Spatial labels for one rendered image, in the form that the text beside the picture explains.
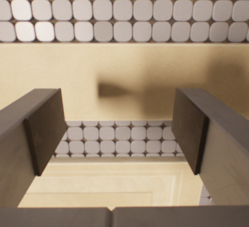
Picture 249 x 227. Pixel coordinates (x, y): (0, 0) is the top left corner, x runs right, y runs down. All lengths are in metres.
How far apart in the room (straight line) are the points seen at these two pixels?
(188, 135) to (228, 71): 0.19
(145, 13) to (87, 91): 0.15
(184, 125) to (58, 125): 0.12
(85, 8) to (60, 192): 0.35
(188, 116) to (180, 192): 0.29
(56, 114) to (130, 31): 0.18
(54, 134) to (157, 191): 0.29
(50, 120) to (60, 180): 0.26
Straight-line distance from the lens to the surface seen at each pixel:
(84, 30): 0.30
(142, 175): 0.38
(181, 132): 0.18
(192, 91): 0.19
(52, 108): 0.17
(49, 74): 0.31
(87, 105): 0.31
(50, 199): 0.45
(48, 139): 0.17
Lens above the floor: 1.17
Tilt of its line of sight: 69 degrees down
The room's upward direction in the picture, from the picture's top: 178 degrees clockwise
